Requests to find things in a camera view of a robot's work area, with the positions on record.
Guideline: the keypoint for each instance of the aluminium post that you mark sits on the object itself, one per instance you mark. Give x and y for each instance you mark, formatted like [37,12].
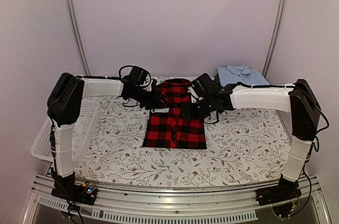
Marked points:
[274,37]
[77,37]

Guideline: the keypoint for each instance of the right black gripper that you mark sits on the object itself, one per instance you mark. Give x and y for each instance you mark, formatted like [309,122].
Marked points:
[189,114]

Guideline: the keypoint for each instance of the aluminium front rail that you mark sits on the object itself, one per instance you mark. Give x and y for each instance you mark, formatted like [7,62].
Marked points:
[136,204]

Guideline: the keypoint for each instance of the red black plaid shirt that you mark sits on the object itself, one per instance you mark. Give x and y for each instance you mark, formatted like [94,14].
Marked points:
[165,126]

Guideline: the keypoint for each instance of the left aluminium post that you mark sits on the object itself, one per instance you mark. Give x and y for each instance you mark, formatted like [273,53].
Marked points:
[77,37]

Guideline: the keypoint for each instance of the floral table cloth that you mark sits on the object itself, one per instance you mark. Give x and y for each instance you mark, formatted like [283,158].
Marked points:
[244,147]

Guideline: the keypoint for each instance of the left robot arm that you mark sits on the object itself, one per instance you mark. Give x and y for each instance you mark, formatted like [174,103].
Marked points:
[64,107]

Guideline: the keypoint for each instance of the light blue shirt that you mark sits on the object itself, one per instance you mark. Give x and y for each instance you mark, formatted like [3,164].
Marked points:
[243,74]

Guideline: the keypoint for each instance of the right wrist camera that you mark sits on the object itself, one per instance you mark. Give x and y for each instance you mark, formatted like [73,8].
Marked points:
[193,94]

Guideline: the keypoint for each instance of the right aluminium post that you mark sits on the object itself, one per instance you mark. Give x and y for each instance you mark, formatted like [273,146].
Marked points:
[274,37]

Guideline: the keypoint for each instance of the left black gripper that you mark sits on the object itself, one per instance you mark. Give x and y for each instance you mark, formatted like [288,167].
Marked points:
[154,100]

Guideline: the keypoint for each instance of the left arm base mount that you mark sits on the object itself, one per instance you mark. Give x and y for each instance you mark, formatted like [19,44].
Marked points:
[79,193]

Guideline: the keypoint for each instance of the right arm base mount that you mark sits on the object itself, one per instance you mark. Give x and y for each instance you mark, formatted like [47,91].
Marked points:
[286,194]

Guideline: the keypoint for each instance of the white plastic basket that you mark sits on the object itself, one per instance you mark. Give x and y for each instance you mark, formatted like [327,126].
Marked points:
[82,133]

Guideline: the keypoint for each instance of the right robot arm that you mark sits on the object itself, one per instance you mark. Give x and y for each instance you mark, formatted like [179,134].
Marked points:
[295,98]

